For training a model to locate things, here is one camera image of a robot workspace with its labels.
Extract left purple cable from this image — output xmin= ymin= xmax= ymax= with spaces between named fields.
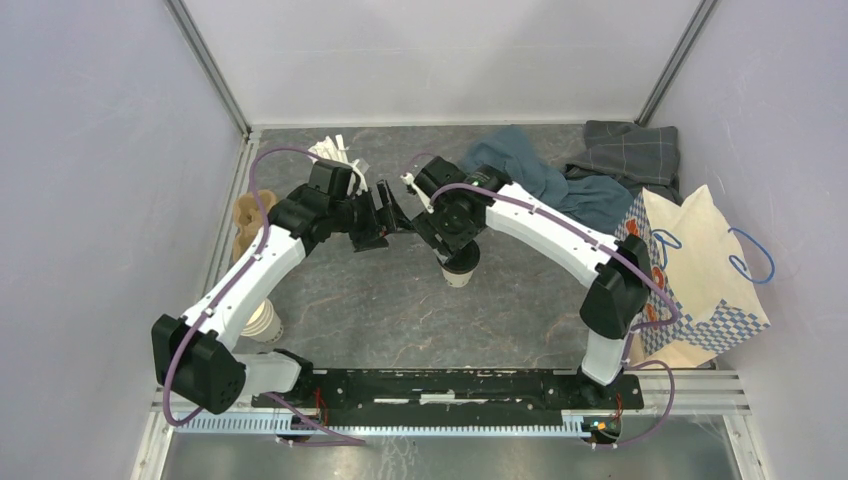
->
xmin=161 ymin=146 xmax=367 ymax=447

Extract white paper coffee cup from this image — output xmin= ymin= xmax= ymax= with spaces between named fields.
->
xmin=441 ymin=262 xmax=476 ymax=288

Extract paper takeout bag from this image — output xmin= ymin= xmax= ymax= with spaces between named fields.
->
xmin=615 ymin=186 xmax=771 ymax=368

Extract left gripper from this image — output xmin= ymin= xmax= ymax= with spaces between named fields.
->
xmin=329 ymin=180 xmax=417 ymax=253

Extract white wrapped straws bundle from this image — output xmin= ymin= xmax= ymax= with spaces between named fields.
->
xmin=308 ymin=134 xmax=353 ymax=167

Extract cardboard cup carrier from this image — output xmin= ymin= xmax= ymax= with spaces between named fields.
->
xmin=231 ymin=192 xmax=263 ymax=263

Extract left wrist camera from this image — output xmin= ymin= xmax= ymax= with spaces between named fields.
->
xmin=349 ymin=159 xmax=369 ymax=197

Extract black plastic cup lid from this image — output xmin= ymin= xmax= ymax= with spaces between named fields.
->
xmin=441 ymin=241 xmax=481 ymax=275

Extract blue cloth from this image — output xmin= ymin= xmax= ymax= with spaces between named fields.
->
xmin=459 ymin=126 xmax=634 ymax=234

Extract stack of paper cups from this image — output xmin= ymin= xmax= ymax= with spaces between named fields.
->
xmin=241 ymin=299 xmax=284 ymax=344

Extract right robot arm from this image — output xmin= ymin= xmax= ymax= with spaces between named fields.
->
xmin=401 ymin=157 xmax=656 ymax=408

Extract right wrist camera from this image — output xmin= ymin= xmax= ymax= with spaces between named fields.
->
xmin=400 ymin=172 xmax=434 ymax=214

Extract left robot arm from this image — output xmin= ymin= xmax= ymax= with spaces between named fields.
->
xmin=151 ymin=159 xmax=413 ymax=414

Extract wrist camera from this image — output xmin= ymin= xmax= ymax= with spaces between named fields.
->
xmin=349 ymin=159 xmax=369 ymax=197
xmin=400 ymin=172 xmax=434 ymax=214

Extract grey plaid cloth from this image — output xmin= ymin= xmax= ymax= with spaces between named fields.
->
xmin=564 ymin=120 xmax=681 ymax=203

